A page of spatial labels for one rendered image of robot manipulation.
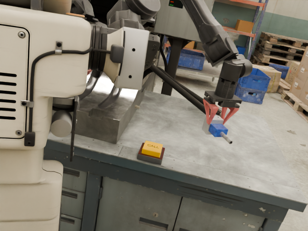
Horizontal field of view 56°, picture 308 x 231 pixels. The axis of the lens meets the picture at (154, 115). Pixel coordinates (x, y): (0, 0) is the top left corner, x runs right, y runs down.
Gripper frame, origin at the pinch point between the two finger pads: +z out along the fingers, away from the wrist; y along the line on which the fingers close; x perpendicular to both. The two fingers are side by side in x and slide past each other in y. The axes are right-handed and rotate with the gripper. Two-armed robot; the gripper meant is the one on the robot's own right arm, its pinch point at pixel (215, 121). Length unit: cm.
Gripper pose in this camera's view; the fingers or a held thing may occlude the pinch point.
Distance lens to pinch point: 95.8
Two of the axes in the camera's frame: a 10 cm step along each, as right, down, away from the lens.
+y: -9.3, -0.3, -3.6
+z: -1.8, 9.0, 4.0
